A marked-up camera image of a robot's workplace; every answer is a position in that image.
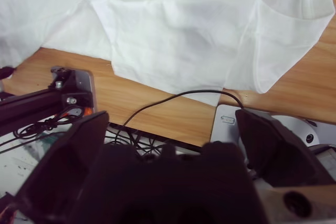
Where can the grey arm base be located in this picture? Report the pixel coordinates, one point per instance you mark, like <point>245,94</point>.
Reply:
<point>225,132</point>

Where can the black post with brackets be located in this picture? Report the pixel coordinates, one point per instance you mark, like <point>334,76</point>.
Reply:
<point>31,103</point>

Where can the white T-shirt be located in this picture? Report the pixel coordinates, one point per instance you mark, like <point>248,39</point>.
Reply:
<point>170,37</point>

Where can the orange plastic clip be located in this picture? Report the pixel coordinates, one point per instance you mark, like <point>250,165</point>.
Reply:
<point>88,111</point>

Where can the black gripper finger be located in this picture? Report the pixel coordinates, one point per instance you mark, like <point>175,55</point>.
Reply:
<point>5,75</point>
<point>278,155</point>
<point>5,69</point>
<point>60,176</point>

